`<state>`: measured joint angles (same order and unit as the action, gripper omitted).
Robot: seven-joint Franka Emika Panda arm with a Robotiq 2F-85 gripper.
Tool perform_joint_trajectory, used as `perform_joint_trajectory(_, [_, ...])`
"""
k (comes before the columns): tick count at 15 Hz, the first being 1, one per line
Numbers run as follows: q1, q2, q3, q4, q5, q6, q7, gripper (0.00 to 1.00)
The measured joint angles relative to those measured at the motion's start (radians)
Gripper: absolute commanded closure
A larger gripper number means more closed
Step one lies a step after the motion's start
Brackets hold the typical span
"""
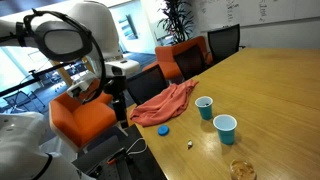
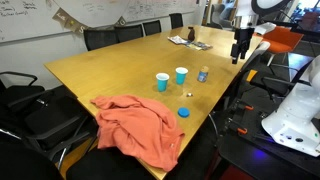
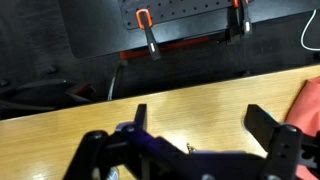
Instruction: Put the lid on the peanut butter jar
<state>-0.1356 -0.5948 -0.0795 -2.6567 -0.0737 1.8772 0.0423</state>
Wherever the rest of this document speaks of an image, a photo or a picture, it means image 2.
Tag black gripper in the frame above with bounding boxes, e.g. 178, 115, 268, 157
230, 28, 254, 64

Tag blue jar lid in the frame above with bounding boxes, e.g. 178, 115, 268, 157
178, 107, 190, 118

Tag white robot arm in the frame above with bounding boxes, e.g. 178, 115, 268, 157
230, 0, 291, 64

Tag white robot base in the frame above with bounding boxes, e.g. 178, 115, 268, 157
261, 56, 320, 157

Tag peanut butter jar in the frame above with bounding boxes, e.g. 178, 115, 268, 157
197, 66, 209, 82

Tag orange chair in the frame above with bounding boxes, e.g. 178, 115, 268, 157
255, 26, 303, 66

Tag magazine papers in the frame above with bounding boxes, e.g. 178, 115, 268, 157
168, 35, 212, 50

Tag brown bottle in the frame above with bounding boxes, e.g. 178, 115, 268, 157
188, 27, 195, 42

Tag blue plastic cup right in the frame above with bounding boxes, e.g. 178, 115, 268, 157
176, 67, 188, 85

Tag blue plastic cup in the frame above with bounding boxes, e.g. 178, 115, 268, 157
176, 67, 188, 85
156, 73, 170, 92

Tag black chair farthest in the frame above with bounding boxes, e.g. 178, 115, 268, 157
169, 13, 183, 29

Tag blue plastic cup left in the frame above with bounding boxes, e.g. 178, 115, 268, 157
156, 73, 170, 92

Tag black chair far right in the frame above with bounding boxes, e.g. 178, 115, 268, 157
143, 20, 162, 35

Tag black chair far middle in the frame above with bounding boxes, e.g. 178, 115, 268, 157
115, 24, 143, 42

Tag orange cloth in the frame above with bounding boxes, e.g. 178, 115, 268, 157
91, 95, 185, 171

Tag black chair far left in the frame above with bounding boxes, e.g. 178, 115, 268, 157
83, 30, 118, 51

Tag paper bunting banner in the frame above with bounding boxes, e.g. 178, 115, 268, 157
51, 7, 128, 35

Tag black chair near bottom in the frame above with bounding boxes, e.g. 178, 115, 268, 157
66, 148, 155, 180

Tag black office chair left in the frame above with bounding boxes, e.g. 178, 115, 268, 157
0, 71, 94, 168

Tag whiteboard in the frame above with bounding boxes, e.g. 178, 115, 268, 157
0, 0, 197, 42

